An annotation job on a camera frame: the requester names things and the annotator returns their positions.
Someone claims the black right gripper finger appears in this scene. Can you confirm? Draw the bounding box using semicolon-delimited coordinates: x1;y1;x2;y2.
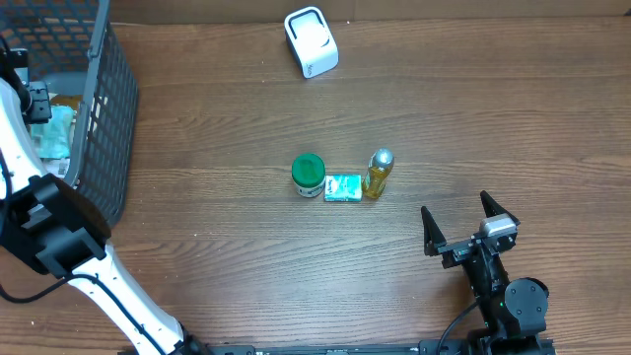
480;190;521;225
421;206;447;256

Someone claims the teal wet wipes pack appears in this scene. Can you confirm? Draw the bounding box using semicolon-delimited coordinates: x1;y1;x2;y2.
31;106;75;159

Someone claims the yellow dish soap bottle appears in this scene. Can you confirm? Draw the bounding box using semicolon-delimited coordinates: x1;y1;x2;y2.
362;147;394;199

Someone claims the small teal tissue pack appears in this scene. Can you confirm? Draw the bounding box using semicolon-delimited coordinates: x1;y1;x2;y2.
324;175;363;202

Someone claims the green lid white jar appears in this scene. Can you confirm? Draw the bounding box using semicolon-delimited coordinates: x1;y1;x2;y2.
291;153;325;198

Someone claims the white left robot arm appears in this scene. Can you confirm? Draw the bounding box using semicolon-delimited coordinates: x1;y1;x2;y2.
1;44;208;354

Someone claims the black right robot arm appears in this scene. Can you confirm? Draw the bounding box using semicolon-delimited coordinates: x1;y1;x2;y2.
419;191;556;355

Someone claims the white barcode scanner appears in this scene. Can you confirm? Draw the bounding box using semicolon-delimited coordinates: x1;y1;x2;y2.
284;6;339;79

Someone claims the brown nut snack bag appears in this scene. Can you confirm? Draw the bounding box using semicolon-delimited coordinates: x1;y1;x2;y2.
38;94;84;179

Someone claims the grey plastic mesh basket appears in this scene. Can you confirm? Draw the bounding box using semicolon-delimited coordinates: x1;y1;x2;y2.
1;0;138;226

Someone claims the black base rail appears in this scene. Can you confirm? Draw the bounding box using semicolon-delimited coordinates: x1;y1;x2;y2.
117;339;558;355

